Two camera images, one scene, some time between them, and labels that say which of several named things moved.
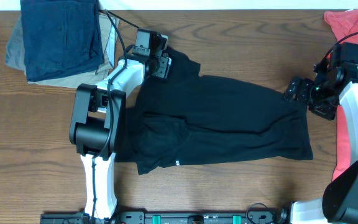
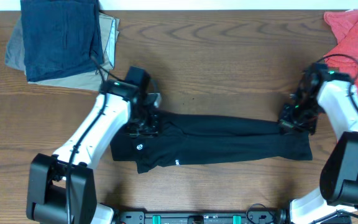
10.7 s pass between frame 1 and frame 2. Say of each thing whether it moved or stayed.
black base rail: stayed
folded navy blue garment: stayed
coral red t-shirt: stayed
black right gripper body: moved
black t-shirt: moved
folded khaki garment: stayed
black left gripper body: moved
